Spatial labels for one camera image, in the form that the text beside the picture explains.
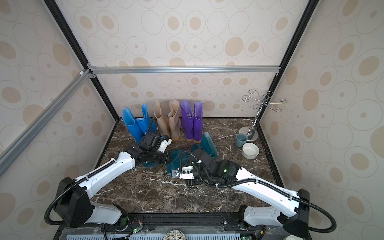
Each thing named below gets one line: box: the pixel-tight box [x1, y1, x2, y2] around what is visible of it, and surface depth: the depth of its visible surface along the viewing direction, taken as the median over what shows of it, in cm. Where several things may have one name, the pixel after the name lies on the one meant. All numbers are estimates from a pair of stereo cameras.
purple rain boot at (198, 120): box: [193, 101, 204, 142], surface depth 96 cm
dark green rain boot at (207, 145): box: [192, 132, 218, 159], surface depth 78 cm
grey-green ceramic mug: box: [235, 133, 248, 148], surface depth 102 cm
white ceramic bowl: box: [241, 142, 260, 160], surface depth 101 cm
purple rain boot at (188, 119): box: [180, 100, 194, 141], surface depth 96 cm
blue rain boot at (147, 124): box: [136, 103, 157, 135], surface depth 87 cm
